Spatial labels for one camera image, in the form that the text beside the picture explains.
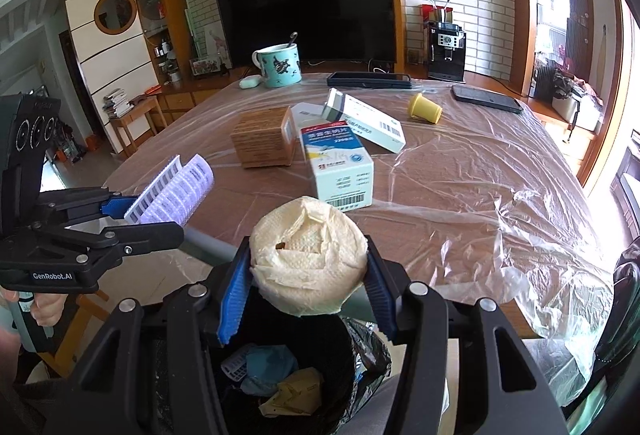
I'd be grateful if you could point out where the blue and white medicine box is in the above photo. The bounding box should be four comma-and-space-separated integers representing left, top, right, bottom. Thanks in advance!
299, 120, 375, 213

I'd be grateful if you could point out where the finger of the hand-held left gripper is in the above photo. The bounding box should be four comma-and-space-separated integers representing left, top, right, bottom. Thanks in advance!
47, 221, 186, 266
36, 186, 140, 228

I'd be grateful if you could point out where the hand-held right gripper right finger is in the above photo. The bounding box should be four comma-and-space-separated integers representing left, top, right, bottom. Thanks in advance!
362, 250, 571, 435

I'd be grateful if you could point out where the long white medicine carton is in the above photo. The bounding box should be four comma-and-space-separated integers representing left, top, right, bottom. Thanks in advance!
322, 87, 407, 154

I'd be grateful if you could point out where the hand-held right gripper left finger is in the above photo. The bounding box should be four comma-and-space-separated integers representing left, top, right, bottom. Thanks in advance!
52, 237, 261, 435

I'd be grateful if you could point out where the black coffee machine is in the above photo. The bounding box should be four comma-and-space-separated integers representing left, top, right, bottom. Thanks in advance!
426, 21, 467, 82

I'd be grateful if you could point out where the yellowish crumpled paper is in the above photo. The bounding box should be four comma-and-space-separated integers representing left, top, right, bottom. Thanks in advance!
258, 367, 325, 418

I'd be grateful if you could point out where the black lined trash bin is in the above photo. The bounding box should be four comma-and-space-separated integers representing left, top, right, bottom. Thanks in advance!
140, 287, 393, 435

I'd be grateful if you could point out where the small wooden side table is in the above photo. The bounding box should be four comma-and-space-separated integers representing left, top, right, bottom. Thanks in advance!
107, 96, 168, 160

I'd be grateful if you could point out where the person's left hand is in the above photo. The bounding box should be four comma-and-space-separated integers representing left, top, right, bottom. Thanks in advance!
29, 292, 68, 330

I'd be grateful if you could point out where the stack of magazines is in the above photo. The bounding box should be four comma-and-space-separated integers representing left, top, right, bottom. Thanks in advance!
102, 88, 133, 118

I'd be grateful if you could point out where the phone in dark case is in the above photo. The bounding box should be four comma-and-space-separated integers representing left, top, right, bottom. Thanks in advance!
326, 71, 416, 90

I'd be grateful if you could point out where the wooden television cabinet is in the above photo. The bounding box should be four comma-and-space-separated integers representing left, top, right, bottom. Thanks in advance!
157, 65, 596, 146

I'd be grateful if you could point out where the clear plastic table cover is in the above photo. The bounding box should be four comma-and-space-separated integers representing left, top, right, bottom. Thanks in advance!
102, 72, 616, 381

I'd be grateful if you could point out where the paper towel wad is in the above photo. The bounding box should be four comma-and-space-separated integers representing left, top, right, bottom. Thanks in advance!
248, 196, 370, 318

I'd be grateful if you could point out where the black flat television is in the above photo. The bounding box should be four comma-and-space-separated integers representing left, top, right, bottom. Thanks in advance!
214, 0, 398, 70

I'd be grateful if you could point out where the white bag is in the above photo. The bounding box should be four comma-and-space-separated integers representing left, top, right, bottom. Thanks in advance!
550, 70, 606, 133

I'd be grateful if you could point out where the blue crumpled wrapper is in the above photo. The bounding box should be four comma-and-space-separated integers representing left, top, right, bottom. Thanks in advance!
240, 345, 300, 396

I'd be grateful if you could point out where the red box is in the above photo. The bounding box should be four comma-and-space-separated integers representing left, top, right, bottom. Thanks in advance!
420, 0, 455, 24

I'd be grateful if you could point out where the black smartphone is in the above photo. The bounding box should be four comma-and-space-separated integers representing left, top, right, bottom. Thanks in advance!
451, 85, 524, 114

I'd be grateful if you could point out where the teal patterned mug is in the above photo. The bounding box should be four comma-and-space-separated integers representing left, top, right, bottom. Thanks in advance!
251, 43, 303, 89

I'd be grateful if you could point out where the small white blister strip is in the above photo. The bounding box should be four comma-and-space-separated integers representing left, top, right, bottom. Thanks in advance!
221, 349, 251, 383

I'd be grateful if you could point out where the round wooden framed mirror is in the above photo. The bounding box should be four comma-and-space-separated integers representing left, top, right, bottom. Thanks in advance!
93, 0, 138, 36

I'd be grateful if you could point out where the brown wooden box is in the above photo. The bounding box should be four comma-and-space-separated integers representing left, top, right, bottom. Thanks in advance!
230, 106, 297, 169

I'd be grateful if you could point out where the floral picture frame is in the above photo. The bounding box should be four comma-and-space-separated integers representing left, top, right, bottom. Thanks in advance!
189, 57, 221, 76

